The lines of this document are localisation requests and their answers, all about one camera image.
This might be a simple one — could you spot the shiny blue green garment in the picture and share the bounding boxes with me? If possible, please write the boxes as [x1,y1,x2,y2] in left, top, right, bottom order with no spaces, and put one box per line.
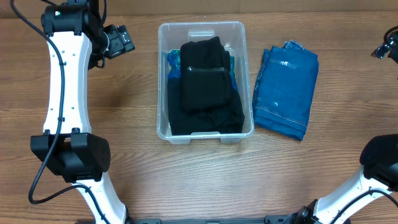
[167,50,238,90]

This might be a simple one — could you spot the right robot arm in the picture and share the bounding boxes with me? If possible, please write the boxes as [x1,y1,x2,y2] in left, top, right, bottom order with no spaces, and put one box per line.
[263,134,397,224]

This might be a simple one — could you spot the clear plastic storage bin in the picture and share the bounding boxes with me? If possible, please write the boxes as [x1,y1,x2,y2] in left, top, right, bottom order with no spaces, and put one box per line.
[157,21,254,145]

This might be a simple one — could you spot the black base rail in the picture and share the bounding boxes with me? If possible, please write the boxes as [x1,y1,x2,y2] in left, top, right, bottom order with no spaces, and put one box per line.
[126,215,287,224]

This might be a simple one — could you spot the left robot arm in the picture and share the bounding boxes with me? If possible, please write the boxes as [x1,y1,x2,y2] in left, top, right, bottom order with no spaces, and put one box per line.
[30,1,134,223]

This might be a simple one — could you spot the blue jeans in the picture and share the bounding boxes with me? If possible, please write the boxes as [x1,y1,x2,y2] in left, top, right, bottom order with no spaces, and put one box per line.
[252,40,319,141]

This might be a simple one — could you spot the black garment with tape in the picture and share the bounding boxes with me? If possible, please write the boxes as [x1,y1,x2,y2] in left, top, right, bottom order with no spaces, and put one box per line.
[180,36,233,113]

